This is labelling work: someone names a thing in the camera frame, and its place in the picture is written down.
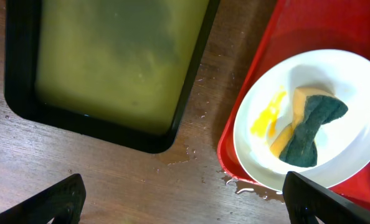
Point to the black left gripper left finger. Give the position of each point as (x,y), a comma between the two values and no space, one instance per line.
(61,203)

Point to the yellow green sponge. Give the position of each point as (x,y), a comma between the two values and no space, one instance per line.
(312,108)

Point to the black tray with green water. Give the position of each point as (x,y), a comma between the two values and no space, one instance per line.
(120,71)

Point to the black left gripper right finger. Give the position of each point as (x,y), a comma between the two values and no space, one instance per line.
(308,202)

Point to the white plate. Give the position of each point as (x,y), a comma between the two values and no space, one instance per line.
(343,145)

